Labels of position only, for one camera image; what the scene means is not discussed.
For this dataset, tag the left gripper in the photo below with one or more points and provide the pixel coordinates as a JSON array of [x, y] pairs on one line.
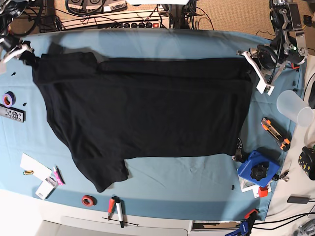
[[268, 63]]

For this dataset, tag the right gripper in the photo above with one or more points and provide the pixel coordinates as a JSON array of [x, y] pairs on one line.
[[10, 51]]

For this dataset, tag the black t-shirt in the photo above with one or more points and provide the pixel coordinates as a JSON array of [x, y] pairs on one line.
[[109, 111]]

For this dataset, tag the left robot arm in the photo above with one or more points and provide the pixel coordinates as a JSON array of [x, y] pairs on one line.
[[288, 46]]

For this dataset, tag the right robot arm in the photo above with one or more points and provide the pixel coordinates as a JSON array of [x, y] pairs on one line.
[[9, 10]]

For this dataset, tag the translucent plastic cup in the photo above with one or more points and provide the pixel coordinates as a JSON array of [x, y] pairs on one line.
[[294, 108]]

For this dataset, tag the purple tape roll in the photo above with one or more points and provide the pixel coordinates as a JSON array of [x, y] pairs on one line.
[[8, 99]]

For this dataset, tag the black remote control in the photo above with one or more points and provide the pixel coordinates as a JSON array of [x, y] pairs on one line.
[[12, 113]]

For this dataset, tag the orange black utility knife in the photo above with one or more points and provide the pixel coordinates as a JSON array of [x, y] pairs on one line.
[[282, 140]]

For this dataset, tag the metal carabiner keys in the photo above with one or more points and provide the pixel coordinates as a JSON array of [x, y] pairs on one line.
[[238, 156]]

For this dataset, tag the black yellow dotted mug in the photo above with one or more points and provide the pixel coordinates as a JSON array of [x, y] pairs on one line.
[[306, 161]]

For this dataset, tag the blue box with black knob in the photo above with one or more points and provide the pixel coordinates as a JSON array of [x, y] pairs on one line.
[[258, 168]]

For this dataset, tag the white paper card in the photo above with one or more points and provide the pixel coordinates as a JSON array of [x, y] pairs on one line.
[[39, 170]]

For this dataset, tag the power strip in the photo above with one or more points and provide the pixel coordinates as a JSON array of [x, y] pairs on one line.
[[117, 25]]

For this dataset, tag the light blue table cloth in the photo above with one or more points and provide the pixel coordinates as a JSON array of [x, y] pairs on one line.
[[187, 188]]

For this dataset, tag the brass battery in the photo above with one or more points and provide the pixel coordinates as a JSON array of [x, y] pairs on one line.
[[28, 172]]

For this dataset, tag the red small cube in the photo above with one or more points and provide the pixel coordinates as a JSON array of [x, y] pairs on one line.
[[263, 191]]

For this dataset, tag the pink glue tube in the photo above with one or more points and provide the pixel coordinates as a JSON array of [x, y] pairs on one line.
[[58, 176]]

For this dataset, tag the white small box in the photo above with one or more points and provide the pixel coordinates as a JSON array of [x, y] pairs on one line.
[[46, 187]]

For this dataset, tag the red tape roll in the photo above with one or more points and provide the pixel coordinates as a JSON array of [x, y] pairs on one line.
[[88, 201]]

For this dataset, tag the blue orange clamp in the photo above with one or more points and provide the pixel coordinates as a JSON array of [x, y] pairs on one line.
[[245, 228]]

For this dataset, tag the black white marker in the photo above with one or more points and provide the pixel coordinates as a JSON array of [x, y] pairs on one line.
[[120, 212]]

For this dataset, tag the black zip tie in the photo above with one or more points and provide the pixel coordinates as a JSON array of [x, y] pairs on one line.
[[125, 222]]

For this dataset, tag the red handled screwdriver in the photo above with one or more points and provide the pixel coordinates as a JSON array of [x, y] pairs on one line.
[[111, 206]]

